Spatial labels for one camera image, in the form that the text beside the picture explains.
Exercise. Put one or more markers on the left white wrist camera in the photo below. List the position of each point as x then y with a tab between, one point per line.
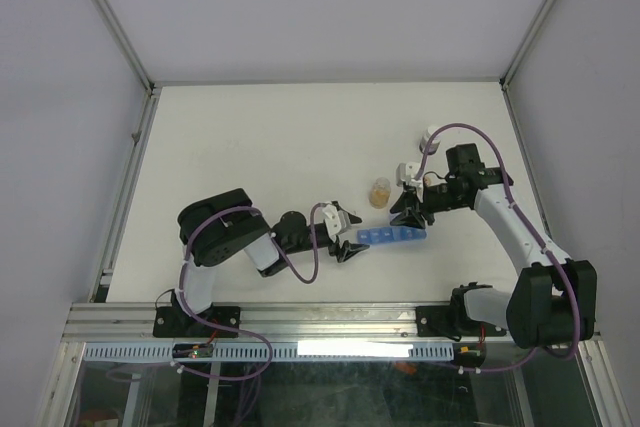
330	220

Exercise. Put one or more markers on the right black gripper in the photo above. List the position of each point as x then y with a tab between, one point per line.
410	210

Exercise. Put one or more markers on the blue weekly pill organizer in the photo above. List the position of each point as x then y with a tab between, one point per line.
386	234

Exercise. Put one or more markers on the aluminium mounting rail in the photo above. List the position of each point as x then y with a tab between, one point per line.
278	322

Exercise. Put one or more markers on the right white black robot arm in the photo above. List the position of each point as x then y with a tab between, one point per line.
554	299

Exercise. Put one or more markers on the right aluminium frame post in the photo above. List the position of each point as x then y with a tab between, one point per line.
542	13

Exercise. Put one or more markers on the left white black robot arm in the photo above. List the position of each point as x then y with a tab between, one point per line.
215	229

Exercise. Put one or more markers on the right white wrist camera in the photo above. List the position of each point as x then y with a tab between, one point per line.
406	175

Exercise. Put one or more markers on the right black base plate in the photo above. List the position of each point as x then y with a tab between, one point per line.
440	321

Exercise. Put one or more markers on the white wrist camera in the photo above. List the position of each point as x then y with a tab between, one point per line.
406	175
330	220

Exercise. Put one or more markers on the left aluminium frame post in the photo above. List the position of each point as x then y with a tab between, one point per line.
123	42

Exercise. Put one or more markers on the clear capsule bottle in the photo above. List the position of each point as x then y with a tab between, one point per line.
380	193

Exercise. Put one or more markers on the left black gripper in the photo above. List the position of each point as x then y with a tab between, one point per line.
347	248

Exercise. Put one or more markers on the aluminium frame post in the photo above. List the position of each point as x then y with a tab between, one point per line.
123	42
542	13

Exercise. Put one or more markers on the grey slotted cable duct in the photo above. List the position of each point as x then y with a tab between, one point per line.
304	350

